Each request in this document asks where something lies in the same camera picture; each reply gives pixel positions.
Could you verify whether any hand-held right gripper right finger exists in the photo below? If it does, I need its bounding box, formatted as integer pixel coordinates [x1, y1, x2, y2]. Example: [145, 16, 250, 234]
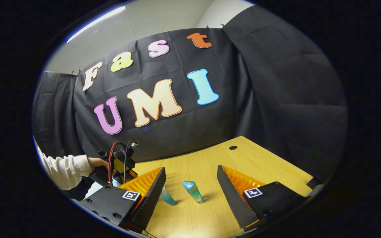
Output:
[217, 165, 307, 232]

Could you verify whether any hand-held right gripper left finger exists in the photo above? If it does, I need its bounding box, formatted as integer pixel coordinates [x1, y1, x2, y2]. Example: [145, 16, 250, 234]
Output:
[78, 167, 167, 232]

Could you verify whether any teal skin care tube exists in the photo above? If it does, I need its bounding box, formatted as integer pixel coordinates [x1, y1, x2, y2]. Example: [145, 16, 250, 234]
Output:
[159, 186, 178, 206]
[182, 181, 205, 204]

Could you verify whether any black backdrop cloth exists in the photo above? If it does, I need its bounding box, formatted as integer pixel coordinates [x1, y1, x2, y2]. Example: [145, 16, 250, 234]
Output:
[32, 5, 348, 185]

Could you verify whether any black cable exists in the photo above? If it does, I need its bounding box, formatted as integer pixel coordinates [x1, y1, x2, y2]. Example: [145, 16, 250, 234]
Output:
[123, 139, 139, 184]

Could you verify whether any red cable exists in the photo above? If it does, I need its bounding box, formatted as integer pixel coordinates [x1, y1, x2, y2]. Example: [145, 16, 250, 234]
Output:
[108, 140, 125, 185]

